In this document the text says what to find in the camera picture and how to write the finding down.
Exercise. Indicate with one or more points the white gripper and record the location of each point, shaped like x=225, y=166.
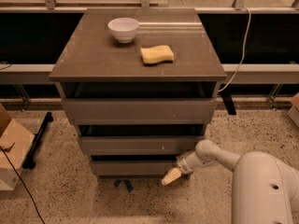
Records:
x=184, y=165

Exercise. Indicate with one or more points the grey drawer cabinet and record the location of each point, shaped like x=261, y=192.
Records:
x=140, y=87

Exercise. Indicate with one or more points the black stand foot left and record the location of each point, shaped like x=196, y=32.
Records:
x=29, y=162

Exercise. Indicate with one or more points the metal window railing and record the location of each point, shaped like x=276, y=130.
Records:
x=31, y=72

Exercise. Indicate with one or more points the blue tape cross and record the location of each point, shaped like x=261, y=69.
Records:
x=127, y=183

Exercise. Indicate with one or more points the cardboard box left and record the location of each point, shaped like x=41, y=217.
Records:
x=15, y=141

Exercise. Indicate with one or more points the yellow sponge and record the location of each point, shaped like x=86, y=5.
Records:
x=157, y=54

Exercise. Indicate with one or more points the grey drawer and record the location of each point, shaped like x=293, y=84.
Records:
x=120, y=112
x=131, y=168
x=141, y=145

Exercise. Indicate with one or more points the grey middle drawer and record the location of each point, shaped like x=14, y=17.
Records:
x=141, y=145

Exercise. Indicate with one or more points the cardboard box right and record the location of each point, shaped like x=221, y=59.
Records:
x=293, y=113

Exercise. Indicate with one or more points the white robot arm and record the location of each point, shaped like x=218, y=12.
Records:
x=265, y=190

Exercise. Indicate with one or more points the grey bottom drawer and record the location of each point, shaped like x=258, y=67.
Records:
x=131, y=168

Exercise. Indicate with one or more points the cardboard box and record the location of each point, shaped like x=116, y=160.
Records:
x=15, y=141
x=293, y=113

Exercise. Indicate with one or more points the grey top drawer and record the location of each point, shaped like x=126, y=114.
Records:
x=120, y=112

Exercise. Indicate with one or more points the white ceramic bowl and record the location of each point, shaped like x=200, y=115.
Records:
x=123, y=30

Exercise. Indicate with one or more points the black post behind cabinet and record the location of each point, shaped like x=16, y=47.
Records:
x=226, y=96

